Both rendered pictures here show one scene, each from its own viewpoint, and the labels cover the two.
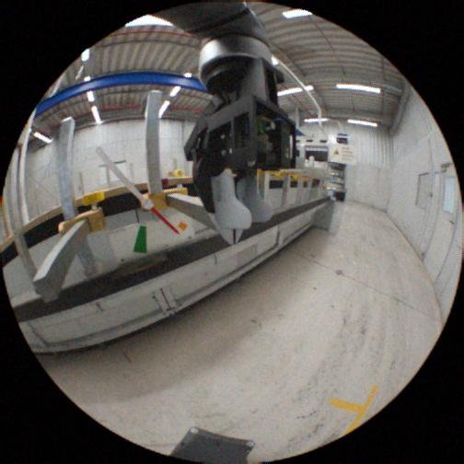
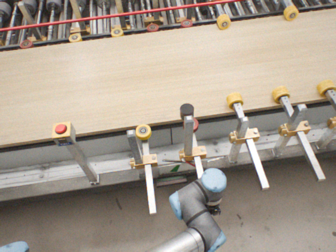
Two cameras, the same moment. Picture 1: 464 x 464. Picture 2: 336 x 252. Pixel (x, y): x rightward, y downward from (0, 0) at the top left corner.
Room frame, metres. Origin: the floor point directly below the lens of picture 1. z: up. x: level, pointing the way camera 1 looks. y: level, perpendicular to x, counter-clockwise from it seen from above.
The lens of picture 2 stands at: (-0.24, -0.12, 2.15)
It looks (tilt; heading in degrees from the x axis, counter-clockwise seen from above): 57 degrees down; 37
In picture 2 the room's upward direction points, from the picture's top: 5 degrees counter-clockwise
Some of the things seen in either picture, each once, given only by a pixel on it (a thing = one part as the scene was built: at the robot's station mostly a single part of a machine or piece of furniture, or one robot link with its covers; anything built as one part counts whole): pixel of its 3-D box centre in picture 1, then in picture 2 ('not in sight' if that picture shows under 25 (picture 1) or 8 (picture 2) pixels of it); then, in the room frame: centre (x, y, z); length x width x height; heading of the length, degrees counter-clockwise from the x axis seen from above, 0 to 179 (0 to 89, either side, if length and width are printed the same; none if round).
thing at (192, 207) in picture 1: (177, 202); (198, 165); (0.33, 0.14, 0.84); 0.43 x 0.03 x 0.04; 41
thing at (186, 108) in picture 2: not in sight; (186, 123); (0.38, 0.25, 1.07); 0.06 x 0.06 x 0.22; 41
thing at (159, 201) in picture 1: (163, 199); (192, 153); (0.37, 0.20, 0.85); 0.13 x 0.06 x 0.05; 131
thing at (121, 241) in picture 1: (154, 237); (183, 167); (0.31, 0.22, 0.75); 0.26 x 0.01 x 0.10; 131
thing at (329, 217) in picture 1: (308, 177); not in sight; (2.66, -1.60, 0.95); 1.65 x 0.70 x 1.90; 41
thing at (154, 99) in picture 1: (153, 169); (188, 146); (0.35, 0.21, 0.93); 0.03 x 0.03 x 0.48; 41
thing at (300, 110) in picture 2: (264, 177); (286, 135); (0.68, -0.16, 0.90); 0.03 x 0.03 x 0.48; 41
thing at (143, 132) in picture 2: (95, 207); (144, 135); (0.32, 0.47, 0.85); 0.08 x 0.08 x 0.11
